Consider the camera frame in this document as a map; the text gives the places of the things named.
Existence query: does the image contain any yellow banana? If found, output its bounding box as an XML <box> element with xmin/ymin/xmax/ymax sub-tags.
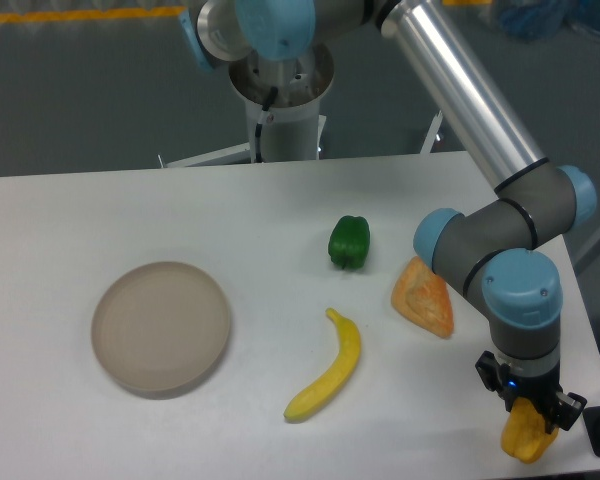
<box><xmin>283</xmin><ymin>308</ymin><xmax>362</xmax><ymax>423</ymax></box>

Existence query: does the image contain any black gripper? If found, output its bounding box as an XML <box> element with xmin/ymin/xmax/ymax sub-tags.
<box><xmin>475</xmin><ymin>351</ymin><xmax>587</xmax><ymax>432</ymax></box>

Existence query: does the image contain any yellow bell pepper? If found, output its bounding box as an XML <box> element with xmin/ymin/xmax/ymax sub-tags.
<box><xmin>500</xmin><ymin>397</ymin><xmax>559</xmax><ymax>464</ymax></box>

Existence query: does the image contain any blue bag in background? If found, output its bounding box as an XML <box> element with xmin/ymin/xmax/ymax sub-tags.
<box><xmin>490</xmin><ymin>0</ymin><xmax>571</xmax><ymax>42</ymax></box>

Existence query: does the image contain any white metal base frame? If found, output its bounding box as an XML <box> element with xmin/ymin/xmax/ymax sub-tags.
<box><xmin>157</xmin><ymin>111</ymin><xmax>444</xmax><ymax>169</ymax></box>

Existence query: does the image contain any orange bread slice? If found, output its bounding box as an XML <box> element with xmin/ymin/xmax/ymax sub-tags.
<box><xmin>391</xmin><ymin>256</ymin><xmax>454</xmax><ymax>339</ymax></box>

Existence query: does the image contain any black cable on pedestal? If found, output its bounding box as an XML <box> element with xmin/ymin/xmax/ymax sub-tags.
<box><xmin>252</xmin><ymin>86</ymin><xmax>279</xmax><ymax>164</ymax></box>

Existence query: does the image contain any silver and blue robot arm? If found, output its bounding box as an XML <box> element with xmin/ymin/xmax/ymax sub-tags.
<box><xmin>179</xmin><ymin>1</ymin><xmax>597</xmax><ymax>430</ymax></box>

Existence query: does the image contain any green bell pepper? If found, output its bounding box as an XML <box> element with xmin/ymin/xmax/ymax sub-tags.
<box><xmin>328</xmin><ymin>215</ymin><xmax>371</xmax><ymax>270</ymax></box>

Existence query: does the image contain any beige round plate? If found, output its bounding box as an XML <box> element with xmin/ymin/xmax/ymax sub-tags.
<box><xmin>91</xmin><ymin>261</ymin><xmax>231</xmax><ymax>399</ymax></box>

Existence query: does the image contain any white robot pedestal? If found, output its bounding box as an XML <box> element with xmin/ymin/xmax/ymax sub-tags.
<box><xmin>229</xmin><ymin>44</ymin><xmax>334</xmax><ymax>163</ymax></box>

